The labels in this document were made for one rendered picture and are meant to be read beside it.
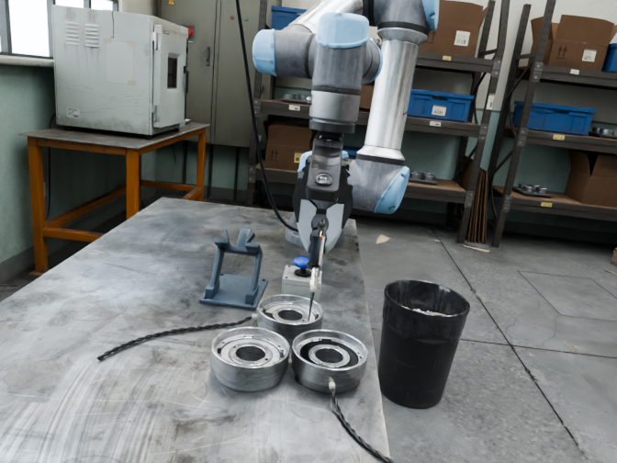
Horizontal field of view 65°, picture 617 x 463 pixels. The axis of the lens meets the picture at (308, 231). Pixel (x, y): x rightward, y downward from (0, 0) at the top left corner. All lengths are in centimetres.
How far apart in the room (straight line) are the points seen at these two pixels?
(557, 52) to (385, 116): 340
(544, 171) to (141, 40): 370
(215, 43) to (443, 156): 228
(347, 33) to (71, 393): 59
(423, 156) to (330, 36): 405
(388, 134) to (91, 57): 213
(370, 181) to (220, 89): 347
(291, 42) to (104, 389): 60
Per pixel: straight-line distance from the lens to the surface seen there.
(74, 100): 305
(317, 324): 76
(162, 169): 499
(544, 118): 449
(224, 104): 451
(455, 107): 427
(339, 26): 74
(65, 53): 306
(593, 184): 473
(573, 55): 453
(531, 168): 505
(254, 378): 64
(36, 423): 65
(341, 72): 74
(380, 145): 114
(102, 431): 62
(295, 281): 88
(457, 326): 193
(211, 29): 455
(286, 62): 88
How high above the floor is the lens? 119
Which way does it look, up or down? 17 degrees down
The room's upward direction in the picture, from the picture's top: 6 degrees clockwise
